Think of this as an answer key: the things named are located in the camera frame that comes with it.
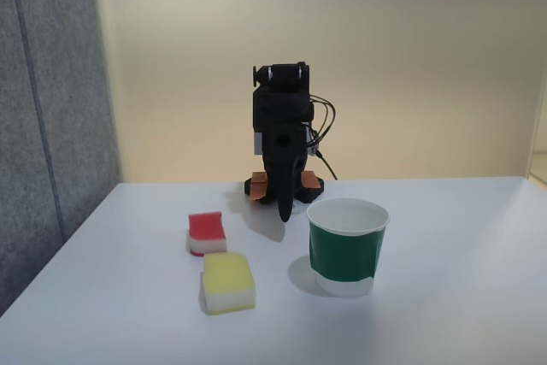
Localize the red and white sponge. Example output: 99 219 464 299
185 210 228 258

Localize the orange tape piece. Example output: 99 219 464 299
250 171 268 203
302 170 323 191

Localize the white controller board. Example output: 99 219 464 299
304 124 321 157

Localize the green and white paper cup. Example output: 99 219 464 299
306 197 392 299

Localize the yellow and white sponge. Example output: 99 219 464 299
200 251 257 317

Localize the grey fabric partition panel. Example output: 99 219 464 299
0 0 124 319

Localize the black power cable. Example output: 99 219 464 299
316 150 339 181

